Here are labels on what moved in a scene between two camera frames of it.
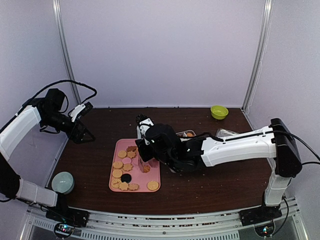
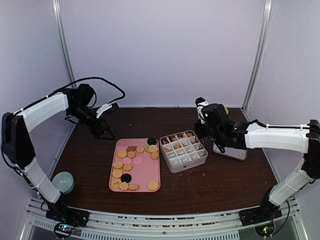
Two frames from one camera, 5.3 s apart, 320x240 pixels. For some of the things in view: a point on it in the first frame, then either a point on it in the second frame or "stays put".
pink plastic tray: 126,175 stays put
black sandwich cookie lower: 126,177 stays put
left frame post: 58,10 stays put
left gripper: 76,138 to 97,134
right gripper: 144,156 to 199,133
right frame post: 260,52 stays put
